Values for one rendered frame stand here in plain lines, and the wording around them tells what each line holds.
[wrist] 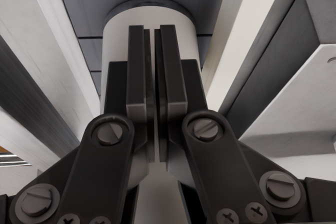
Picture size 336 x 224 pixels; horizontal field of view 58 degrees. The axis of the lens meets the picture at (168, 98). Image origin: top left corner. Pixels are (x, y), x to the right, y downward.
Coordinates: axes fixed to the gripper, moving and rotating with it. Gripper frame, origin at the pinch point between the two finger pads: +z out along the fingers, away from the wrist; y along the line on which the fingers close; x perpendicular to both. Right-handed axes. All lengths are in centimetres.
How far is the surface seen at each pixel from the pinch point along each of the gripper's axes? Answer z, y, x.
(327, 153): 18.6, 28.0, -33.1
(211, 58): 4.8, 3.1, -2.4
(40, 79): 17.1, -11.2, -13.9
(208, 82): 4.7, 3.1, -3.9
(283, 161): 20.0, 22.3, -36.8
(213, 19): 7.2, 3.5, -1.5
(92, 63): 8.7, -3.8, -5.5
